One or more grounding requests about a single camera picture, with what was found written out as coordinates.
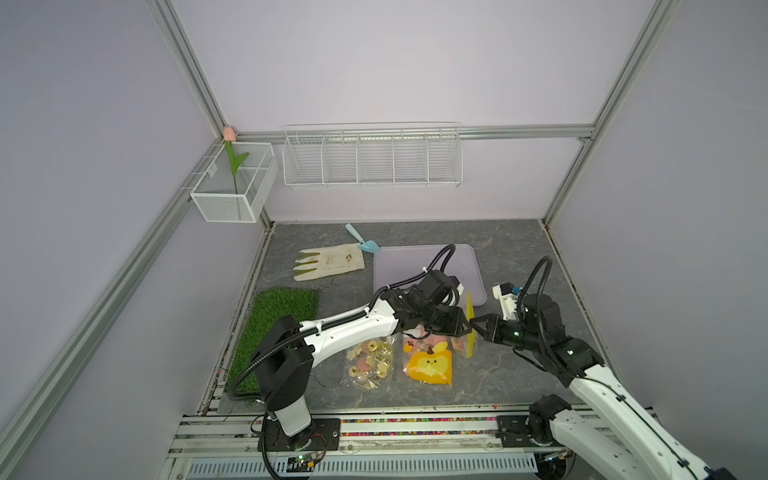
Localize clear ziploc bag of cookies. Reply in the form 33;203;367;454
450;291;479;359

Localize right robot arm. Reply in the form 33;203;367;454
470;256;734;479

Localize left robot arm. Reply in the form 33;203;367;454
225;244;470;440

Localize ziploc bag with yellow toy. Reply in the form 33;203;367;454
403;336;453;385

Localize ziploc bag with small cookies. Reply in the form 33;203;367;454
342;337;394;390

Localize lilac plastic tray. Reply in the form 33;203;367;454
373;244;487;307

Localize light blue garden trowel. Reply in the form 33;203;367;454
345;223;381;254

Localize cream gardening glove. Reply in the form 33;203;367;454
293;244;365;282

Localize green artificial grass mat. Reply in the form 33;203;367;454
224;286;322;397

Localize artificial pink tulip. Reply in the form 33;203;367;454
223;126;250;194

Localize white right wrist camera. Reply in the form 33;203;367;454
492;282;521;321

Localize white wire wall shelf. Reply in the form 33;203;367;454
282;122;464;187

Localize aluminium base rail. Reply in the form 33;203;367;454
158;398;566;479

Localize white mesh wall box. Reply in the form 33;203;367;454
190;141;279;223

